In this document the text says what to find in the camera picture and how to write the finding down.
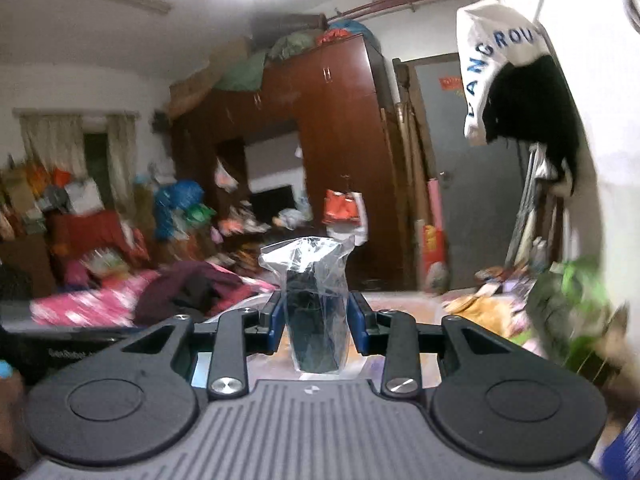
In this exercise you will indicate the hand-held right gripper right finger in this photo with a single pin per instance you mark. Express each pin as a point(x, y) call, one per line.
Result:
point(356, 327)

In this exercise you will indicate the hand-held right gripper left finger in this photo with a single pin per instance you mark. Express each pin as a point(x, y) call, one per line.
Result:
point(274, 330)

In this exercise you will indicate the black item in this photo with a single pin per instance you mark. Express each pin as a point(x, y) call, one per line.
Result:
point(312, 330)

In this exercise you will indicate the pink printed blanket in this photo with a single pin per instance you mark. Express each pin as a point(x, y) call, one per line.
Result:
point(85, 305)

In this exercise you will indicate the dark clothes pile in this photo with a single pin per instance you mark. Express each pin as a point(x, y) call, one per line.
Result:
point(195, 285)

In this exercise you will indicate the red plastic bag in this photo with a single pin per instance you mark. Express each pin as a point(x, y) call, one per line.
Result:
point(340, 207)

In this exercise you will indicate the pink paper roll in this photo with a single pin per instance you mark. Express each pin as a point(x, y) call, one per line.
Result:
point(435, 205)

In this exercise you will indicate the large blue plastic bag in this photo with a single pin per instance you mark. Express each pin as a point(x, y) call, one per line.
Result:
point(175, 205)

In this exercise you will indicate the pink and white plastic bag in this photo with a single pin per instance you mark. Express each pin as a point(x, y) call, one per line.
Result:
point(225, 175)

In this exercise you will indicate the grey metal door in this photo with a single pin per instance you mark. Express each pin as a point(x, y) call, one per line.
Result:
point(450, 150)

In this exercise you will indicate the dark red wooden wardrobe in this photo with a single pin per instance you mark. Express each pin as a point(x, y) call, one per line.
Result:
point(340, 125)

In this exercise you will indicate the metal crutches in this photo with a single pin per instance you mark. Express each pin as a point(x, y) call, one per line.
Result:
point(525, 210)

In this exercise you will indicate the patterned curtains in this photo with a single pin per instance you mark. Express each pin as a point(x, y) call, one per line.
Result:
point(50, 145)

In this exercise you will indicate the cardboard boxes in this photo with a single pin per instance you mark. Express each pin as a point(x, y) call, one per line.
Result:
point(200, 85)

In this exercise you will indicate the green cloth bundle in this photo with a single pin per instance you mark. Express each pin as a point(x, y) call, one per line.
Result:
point(250, 65)

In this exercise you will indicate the black hanging garment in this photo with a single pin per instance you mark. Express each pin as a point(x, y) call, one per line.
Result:
point(530, 105)

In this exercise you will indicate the white lettered hoodie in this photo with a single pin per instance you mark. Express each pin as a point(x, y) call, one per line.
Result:
point(490, 50)

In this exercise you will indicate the red pipe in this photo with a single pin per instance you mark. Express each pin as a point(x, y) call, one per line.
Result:
point(400, 0)

